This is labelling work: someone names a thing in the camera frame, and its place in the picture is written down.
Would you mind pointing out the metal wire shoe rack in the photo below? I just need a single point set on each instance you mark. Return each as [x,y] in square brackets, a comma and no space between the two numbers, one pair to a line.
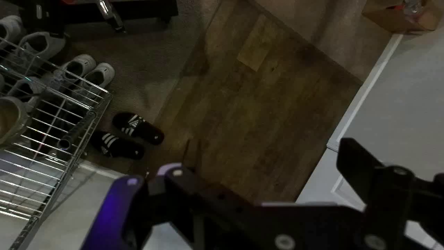
[54,114]

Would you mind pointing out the grey sneaker on rack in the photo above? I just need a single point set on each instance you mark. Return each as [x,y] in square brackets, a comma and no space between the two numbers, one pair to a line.
[39,44]

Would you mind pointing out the white clog shoe left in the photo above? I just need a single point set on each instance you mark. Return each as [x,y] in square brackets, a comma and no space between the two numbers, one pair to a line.
[79,65]

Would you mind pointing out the tan shoe on rack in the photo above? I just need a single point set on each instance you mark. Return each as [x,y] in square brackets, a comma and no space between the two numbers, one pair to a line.
[10,119]

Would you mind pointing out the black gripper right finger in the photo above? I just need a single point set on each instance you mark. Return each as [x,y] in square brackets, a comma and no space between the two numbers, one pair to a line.
[393,196]

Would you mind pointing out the white clog shoe right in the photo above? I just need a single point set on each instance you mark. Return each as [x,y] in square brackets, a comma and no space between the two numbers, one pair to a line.
[102,73]

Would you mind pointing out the black striped slide sandal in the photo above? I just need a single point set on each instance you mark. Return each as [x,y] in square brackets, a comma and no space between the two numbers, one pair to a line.
[111,144]
[135,125]

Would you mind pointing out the cardboard box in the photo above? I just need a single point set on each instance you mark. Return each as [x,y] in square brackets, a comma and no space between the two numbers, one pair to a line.
[404,15]

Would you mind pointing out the white clog shoe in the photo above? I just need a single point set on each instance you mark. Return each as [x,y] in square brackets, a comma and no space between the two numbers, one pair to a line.
[102,73]
[79,65]

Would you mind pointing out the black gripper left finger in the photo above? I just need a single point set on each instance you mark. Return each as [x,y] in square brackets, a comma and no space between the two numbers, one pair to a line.
[135,205]

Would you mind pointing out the black striped slide sandal lower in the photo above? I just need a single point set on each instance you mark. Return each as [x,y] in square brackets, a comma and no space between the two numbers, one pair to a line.
[111,144]

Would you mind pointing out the black striped slide sandal upper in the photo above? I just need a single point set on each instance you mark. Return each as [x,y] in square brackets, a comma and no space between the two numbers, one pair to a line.
[135,125]

